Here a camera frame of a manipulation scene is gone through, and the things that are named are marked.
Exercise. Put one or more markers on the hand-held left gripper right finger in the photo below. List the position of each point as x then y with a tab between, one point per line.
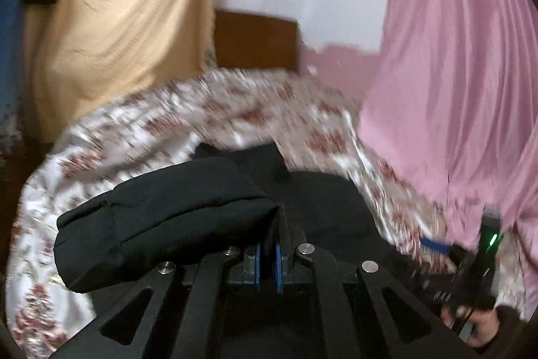
278	270

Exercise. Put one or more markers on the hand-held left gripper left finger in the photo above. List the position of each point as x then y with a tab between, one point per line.
257	264

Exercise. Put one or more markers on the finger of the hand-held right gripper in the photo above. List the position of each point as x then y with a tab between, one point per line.
435	245

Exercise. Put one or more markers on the black jacket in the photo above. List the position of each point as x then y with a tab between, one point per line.
168	207

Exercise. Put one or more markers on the person's right forearm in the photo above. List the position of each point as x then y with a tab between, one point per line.
510	323

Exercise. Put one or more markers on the person's right hand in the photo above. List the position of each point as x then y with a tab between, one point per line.
483	327

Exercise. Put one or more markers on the floral bedsheet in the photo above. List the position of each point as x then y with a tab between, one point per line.
252	111

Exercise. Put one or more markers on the pink curtain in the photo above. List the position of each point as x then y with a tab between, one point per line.
441	69

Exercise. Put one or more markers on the brown wooden headboard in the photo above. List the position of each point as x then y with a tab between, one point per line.
256	39

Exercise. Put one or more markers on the beige hanging cloth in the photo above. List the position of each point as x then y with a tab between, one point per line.
126	14

